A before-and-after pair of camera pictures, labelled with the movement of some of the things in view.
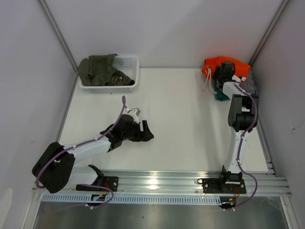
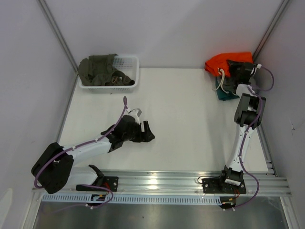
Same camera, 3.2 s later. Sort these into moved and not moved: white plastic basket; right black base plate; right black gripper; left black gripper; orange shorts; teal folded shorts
Moved: orange shorts; right black gripper
Not moved: white plastic basket; right black base plate; left black gripper; teal folded shorts
